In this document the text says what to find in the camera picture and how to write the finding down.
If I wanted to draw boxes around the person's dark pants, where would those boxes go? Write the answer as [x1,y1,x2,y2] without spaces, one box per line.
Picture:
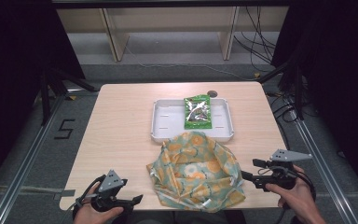
[115,210,248,224]

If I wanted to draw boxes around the person's left hand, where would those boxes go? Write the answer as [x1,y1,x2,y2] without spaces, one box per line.
[72,182,125,224]

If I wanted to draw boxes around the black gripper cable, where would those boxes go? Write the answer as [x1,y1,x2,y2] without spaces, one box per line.
[257,166,317,218]
[72,174,107,218]

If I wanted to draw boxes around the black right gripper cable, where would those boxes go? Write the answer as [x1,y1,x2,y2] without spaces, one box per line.
[257,166,317,218]

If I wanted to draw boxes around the aluminium floor rail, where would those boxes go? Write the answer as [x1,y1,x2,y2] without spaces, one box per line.
[292,118,358,224]
[0,91,68,224]

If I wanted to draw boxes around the black floor cables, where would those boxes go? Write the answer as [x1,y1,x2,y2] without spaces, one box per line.
[266,90,300,125]

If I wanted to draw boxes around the green snack packet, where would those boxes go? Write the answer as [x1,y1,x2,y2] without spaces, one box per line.
[183,94,213,131]

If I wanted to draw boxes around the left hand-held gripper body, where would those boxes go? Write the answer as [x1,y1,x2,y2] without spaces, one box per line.
[89,169,135,217]

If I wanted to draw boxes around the person's right hand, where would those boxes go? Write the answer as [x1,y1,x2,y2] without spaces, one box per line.
[265,164,319,224]

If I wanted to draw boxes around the orange and green patterned bag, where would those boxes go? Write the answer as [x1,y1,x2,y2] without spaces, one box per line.
[145,130,247,215]

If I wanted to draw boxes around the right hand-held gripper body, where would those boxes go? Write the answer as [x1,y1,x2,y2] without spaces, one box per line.
[255,148,313,191]

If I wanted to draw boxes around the beige desk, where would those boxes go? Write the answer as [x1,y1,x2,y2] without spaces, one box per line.
[55,5,291,63]

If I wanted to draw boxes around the white plastic tray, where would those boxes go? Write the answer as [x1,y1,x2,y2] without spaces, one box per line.
[150,98,235,145]

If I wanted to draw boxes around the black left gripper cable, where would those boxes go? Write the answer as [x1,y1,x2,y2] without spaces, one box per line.
[72,174,107,218]

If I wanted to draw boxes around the black metal stand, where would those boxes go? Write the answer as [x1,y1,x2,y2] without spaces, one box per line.
[39,66,101,126]
[256,59,306,121]

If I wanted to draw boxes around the bundle of black hanging cables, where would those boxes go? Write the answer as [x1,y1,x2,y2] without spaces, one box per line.
[232,6,278,73]

